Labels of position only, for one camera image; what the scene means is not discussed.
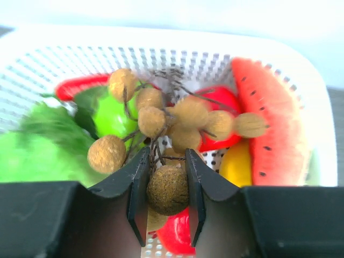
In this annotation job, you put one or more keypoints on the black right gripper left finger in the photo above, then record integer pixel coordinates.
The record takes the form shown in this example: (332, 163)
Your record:
(65, 219)

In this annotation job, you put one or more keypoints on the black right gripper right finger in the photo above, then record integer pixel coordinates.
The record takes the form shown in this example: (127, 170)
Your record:
(228, 221)

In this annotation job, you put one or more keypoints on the brown longan bunch toy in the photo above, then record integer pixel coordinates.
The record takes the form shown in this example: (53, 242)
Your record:
(172, 125)

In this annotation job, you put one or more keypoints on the green lettuce leaf toy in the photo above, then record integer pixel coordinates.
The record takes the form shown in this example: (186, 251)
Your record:
(47, 146)

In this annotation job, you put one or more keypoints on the watermelon slice toy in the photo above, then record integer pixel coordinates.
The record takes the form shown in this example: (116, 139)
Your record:
(281, 156)

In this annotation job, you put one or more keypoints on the red tomato toy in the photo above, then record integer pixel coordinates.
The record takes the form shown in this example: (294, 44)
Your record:
(224, 95)

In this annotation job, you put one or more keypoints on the green apple toy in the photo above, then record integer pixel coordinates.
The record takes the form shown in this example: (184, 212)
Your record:
(109, 115)

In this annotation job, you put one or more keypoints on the red strawberry toy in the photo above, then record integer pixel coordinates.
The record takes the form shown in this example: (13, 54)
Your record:
(68, 89)

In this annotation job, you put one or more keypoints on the white perforated plastic basket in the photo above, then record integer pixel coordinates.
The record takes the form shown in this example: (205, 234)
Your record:
(35, 61)

